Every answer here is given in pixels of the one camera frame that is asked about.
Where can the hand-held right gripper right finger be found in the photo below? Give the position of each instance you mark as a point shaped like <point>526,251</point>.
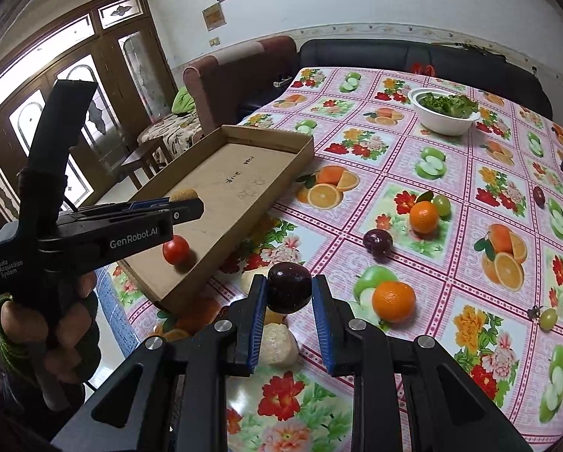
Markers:
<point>323,325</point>

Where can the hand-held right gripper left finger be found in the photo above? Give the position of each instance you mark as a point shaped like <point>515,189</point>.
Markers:
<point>258,320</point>

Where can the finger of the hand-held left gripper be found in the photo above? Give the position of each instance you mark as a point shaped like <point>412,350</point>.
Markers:
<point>121,207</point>
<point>187,209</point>

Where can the brown kiwi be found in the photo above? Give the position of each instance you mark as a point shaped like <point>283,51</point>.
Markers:
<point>186,194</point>

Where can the large red tomato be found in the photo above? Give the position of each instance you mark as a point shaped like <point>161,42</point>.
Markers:
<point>175,249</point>

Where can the shallow cardboard box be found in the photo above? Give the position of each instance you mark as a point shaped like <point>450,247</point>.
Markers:
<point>244,174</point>

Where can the orange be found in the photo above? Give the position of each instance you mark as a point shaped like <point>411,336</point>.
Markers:
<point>423,216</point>
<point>393,301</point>

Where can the dark grape stem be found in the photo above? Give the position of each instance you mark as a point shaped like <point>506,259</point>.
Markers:
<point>534,311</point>

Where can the person's left hand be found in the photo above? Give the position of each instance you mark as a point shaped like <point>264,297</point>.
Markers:
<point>69,329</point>

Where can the dark wooden stool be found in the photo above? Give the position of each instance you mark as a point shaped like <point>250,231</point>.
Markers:
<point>138,160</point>

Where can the floral seat cover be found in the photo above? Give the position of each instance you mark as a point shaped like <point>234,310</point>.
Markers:
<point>173,129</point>

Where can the green cushion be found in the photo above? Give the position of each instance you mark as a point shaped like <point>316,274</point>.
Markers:
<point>182,100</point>

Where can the brown armchair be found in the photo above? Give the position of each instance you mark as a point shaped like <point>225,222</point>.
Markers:
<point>225,75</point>

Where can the fruit print pink tablecloth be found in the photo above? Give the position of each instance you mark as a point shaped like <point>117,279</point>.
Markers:
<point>451,263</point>

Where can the wooden glass door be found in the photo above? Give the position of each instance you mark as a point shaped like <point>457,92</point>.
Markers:
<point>109,47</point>

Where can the black leather sofa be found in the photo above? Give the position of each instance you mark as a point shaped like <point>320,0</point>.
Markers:
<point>357,54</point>

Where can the white bowl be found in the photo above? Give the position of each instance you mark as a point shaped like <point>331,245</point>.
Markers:
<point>444,123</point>

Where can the small dark purple plum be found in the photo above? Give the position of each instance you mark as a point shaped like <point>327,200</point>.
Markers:
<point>538,195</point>

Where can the chopped green vegetables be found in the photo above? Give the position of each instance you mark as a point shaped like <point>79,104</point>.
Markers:
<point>444,102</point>

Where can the red item on sofa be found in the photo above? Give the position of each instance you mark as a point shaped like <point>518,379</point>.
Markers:
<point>420,68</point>

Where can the wall calendar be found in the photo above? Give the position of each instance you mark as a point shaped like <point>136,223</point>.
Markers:
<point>213,16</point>

